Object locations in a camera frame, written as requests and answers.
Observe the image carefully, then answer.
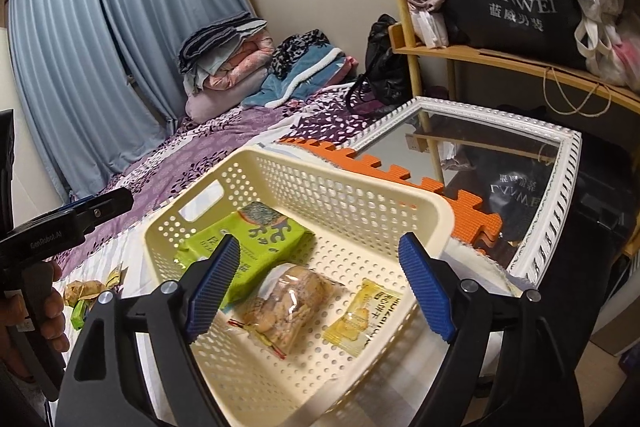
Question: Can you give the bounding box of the person's left hand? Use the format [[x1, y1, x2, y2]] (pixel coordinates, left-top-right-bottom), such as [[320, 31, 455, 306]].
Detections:
[[0, 259, 71, 358]]

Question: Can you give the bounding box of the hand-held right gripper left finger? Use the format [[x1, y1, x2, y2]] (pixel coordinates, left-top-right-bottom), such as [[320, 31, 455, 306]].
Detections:
[[55, 233, 242, 427]]

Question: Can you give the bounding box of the pile of folded blankets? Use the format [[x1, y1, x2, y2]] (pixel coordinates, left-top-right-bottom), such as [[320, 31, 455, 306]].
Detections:
[[179, 12, 268, 72]]

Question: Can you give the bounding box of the black handbag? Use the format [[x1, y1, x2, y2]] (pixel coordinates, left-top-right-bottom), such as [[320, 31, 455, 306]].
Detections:
[[345, 13, 413, 115]]

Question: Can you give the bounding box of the blue fleece blanket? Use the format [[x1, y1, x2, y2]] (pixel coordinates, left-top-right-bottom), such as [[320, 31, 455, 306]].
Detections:
[[242, 44, 358, 110]]

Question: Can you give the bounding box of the pale green folded blanket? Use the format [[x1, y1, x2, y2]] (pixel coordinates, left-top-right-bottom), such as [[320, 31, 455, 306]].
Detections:
[[182, 52, 236, 95]]

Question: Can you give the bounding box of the large lime green snack bag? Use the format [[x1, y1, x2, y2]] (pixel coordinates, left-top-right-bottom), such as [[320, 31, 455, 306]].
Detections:
[[174, 202, 317, 308]]

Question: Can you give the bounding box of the leopard print cloth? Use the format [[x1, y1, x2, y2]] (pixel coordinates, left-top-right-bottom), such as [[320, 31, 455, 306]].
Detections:
[[270, 29, 346, 78]]

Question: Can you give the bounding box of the white framed mirror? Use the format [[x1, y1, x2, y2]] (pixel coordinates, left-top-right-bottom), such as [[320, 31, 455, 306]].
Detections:
[[345, 96, 583, 280]]

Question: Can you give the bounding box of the pink floral quilt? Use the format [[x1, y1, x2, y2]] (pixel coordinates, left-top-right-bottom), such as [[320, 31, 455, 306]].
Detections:
[[202, 34, 276, 90]]

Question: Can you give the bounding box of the dark bag with rope handles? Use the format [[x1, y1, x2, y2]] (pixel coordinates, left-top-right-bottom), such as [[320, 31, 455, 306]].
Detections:
[[520, 66, 640, 258]]

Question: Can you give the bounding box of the white tote bag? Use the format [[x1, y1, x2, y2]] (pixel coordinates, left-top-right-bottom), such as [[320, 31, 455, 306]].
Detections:
[[572, 14, 640, 88]]

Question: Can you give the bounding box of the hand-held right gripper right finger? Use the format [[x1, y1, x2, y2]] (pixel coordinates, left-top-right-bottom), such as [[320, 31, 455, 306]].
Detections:
[[397, 232, 587, 427]]

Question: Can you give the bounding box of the cream perforated plastic basket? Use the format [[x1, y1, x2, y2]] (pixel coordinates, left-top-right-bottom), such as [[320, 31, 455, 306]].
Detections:
[[144, 144, 456, 427]]

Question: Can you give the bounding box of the blue curtain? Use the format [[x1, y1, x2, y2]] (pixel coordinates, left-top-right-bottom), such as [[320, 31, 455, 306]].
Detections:
[[6, 0, 256, 202]]

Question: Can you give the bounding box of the wooden shelf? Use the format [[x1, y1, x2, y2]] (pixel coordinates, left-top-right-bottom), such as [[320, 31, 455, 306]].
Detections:
[[356, 0, 640, 258]]

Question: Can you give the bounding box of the purple floral bedspread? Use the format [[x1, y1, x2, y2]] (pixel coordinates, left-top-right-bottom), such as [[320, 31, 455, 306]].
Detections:
[[45, 87, 401, 263]]

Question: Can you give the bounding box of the gold snack packet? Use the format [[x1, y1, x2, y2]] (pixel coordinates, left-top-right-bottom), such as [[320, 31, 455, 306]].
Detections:
[[64, 279, 108, 303]]

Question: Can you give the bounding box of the white cloth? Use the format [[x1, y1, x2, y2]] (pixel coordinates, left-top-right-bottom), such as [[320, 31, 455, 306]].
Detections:
[[412, 9, 448, 50]]

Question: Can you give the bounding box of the person's left forearm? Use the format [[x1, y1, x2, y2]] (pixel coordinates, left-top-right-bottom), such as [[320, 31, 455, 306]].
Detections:
[[0, 337, 56, 427]]

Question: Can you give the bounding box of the orange foam mat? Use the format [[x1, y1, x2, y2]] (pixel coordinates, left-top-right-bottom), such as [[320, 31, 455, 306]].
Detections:
[[280, 137, 503, 253]]

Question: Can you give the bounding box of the clear cookie bag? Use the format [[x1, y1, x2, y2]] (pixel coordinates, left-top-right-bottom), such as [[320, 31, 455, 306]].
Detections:
[[227, 263, 346, 360]]

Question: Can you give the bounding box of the striped bed sheet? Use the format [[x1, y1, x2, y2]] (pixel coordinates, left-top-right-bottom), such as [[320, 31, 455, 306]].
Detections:
[[47, 227, 523, 427]]

